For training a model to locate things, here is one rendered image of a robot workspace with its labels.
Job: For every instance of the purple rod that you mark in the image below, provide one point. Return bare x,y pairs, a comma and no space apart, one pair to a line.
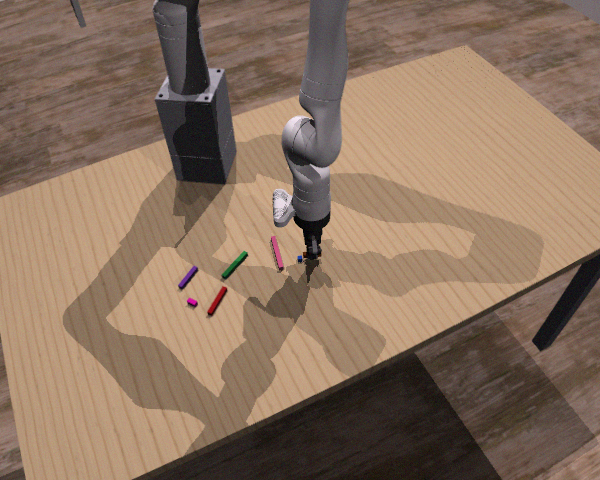
188,277

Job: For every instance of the green rod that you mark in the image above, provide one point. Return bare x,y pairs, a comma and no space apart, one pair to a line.
234,265

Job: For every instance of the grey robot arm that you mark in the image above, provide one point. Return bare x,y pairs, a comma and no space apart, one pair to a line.
308,151

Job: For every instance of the red rod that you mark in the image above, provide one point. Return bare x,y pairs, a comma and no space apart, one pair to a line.
217,301

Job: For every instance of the pink rod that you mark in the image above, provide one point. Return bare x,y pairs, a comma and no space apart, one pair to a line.
277,253

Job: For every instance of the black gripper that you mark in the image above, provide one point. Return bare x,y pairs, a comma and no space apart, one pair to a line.
312,232

